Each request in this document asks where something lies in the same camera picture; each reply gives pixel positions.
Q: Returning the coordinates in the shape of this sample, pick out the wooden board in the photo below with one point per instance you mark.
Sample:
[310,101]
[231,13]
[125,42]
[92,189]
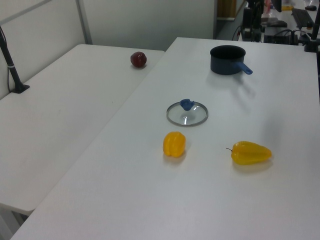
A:
[226,8]

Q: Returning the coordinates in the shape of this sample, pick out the elongated yellow pepper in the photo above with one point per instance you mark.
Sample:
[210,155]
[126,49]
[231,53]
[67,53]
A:
[250,153]

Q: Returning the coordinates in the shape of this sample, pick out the dark red bell pepper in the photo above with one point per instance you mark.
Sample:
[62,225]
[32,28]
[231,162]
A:
[138,60]

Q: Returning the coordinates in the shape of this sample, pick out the yellow bell pepper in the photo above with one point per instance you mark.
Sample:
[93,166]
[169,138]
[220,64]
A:
[174,145]

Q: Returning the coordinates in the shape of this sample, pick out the black keyboard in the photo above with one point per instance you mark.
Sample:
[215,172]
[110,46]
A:
[302,17]

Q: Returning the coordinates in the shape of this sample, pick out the black tripod stand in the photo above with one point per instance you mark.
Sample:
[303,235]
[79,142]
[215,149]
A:
[312,40]

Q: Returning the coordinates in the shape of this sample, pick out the dark blue saucepan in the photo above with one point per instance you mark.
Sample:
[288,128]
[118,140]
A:
[223,63]

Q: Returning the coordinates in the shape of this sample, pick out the black computer mouse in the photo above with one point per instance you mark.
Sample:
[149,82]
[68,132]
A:
[311,8]

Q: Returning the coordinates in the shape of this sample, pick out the glass lid with blue knob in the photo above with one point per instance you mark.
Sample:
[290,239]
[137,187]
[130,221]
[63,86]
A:
[175,117]

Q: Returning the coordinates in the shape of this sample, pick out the black pole with base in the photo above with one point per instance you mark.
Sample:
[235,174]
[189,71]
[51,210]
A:
[11,68]

